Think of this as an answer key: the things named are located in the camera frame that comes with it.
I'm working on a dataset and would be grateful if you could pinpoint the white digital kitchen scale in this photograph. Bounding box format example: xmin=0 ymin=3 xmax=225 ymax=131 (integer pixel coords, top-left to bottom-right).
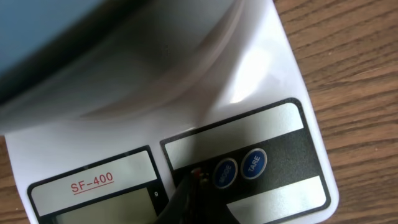
xmin=1 ymin=0 xmax=339 ymax=223

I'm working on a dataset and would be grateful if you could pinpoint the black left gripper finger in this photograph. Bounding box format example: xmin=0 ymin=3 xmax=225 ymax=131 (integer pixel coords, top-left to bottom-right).
xmin=155 ymin=169 xmax=239 ymax=224

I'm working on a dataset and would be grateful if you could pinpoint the teal plastic bowl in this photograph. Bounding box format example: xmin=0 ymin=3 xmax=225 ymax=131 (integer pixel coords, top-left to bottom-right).
xmin=0 ymin=0 xmax=147 ymax=105

